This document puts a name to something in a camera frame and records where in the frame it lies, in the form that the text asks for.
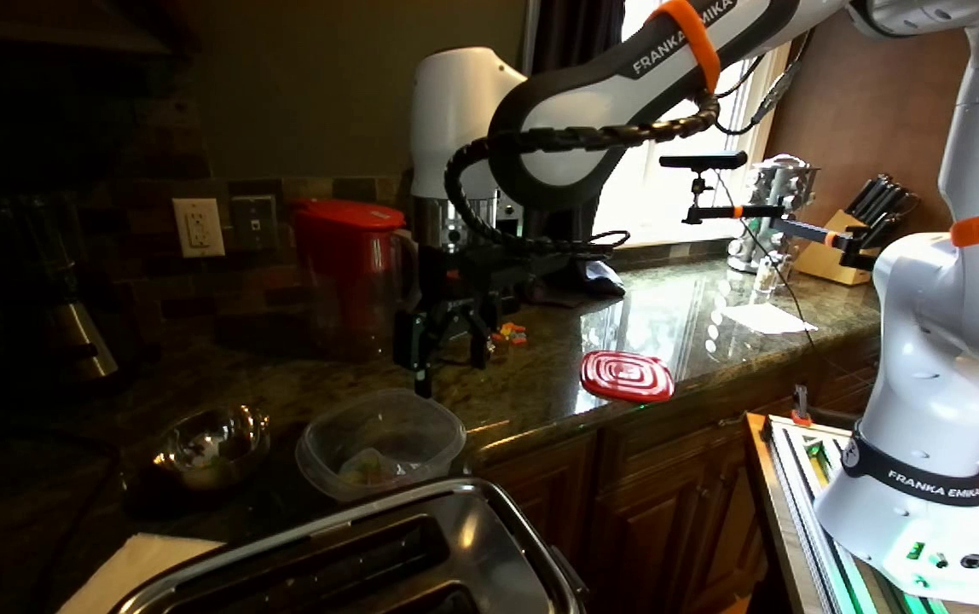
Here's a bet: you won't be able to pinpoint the chrome faucet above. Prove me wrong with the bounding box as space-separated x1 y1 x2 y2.
722 151 823 280

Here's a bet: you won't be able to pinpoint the white wall outlet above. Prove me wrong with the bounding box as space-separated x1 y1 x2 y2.
169 196 228 262

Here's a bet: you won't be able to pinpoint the white robot cart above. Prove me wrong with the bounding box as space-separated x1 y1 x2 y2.
739 405 957 614

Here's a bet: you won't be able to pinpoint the black dome-shaped object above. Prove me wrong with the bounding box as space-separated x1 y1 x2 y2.
542 251 630 307

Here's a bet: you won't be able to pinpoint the red white spiral coaster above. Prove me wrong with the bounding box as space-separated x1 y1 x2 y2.
578 349 678 411

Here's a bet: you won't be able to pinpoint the wooden lower cabinets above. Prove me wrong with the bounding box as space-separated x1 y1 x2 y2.
470 333 891 614

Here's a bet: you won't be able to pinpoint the wooden knife block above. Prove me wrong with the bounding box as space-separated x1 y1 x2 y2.
789 205 891 289

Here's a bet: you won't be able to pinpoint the orange arm strap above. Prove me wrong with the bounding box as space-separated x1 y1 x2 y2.
655 0 726 96

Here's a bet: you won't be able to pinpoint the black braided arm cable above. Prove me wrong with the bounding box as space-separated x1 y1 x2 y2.
441 98 732 256

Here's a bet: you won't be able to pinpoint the dark countertop appliance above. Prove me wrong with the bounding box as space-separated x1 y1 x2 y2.
3 183 133 397

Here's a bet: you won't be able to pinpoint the white paper napkin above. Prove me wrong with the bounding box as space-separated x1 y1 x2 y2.
54 529 228 614

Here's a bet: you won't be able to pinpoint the black handled knife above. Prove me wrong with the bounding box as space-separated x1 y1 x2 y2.
865 183 914 240
847 171 891 224

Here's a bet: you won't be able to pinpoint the chrome toaster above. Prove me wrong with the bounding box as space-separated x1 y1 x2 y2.
110 474 589 614

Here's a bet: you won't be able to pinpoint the black camera on stand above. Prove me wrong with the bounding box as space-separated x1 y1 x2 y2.
658 146 856 248

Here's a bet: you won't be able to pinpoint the red water pitcher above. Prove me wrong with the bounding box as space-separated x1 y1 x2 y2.
290 198 418 362

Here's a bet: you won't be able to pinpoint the small metal bowl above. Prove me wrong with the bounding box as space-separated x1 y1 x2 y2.
148 400 276 495

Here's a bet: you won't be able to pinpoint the dark wall switch plate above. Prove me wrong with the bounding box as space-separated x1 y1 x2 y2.
225 192 285 261

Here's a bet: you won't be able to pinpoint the clear plastic lunchbox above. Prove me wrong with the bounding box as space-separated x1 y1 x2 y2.
290 384 470 507

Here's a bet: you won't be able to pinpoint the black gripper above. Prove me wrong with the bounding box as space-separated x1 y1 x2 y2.
397 196 518 403

